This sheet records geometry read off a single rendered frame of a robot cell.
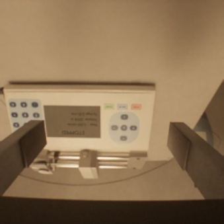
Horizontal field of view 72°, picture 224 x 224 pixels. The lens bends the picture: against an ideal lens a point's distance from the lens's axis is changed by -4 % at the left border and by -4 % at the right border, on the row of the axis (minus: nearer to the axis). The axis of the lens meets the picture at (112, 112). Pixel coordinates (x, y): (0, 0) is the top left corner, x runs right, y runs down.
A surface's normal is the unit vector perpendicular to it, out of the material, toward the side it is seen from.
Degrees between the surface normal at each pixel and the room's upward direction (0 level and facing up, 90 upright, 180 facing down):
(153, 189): 90
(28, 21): 0
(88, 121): 36
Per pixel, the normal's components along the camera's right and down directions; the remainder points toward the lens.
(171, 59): -0.01, 0.81
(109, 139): 0.00, 0.29
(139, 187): -0.08, -0.59
